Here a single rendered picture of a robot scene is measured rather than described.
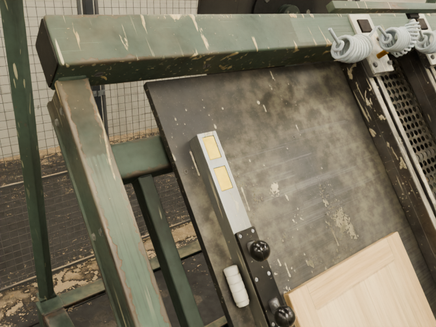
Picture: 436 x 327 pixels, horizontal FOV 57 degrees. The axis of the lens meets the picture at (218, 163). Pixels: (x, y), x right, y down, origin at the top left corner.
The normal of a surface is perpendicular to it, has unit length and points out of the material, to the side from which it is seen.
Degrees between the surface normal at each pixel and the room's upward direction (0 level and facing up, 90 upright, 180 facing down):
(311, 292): 53
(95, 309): 0
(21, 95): 97
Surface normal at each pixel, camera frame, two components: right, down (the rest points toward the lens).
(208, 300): 0.03, -0.92
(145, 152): 0.50, -0.30
